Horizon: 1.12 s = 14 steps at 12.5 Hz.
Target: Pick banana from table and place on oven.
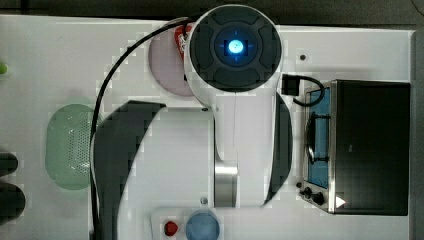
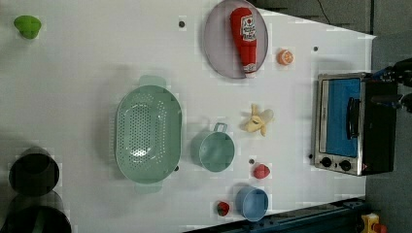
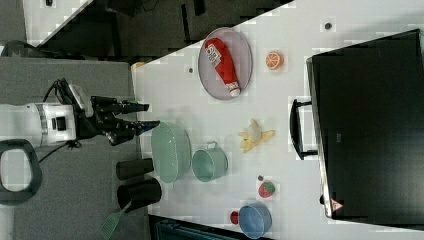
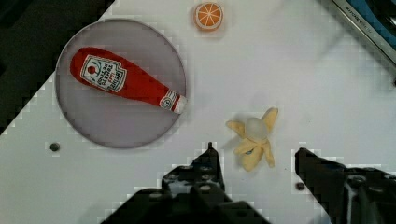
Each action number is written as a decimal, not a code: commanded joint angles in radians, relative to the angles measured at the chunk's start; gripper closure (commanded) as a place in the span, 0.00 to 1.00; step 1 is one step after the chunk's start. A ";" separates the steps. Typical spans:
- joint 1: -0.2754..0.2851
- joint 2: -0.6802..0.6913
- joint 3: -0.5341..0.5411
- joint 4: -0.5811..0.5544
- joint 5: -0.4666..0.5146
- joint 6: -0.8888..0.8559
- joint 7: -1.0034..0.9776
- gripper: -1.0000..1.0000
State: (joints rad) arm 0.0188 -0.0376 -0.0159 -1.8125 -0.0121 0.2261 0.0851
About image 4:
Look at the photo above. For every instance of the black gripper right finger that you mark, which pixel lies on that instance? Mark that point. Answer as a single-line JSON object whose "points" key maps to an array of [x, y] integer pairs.
{"points": [[348, 195]]}

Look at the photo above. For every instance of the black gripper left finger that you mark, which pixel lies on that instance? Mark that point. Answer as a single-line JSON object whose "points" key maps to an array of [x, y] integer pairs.
{"points": [[203, 170]]}

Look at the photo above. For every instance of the yellow plush peeled banana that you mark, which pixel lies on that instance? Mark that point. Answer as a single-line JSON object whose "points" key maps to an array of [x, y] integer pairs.
{"points": [[255, 143]]}

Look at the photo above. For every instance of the silver black toaster oven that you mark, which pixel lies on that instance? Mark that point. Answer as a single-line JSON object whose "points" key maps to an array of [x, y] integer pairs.
{"points": [[374, 20]]}

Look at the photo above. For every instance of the grey round plate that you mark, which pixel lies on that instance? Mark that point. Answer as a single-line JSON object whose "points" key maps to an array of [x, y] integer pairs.
{"points": [[109, 120]]}

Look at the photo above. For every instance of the red plush ketchup bottle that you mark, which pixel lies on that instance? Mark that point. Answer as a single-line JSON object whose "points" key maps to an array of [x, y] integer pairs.
{"points": [[109, 72]]}

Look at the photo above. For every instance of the orange slice toy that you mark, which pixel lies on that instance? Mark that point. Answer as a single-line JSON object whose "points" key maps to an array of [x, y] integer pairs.
{"points": [[208, 16]]}

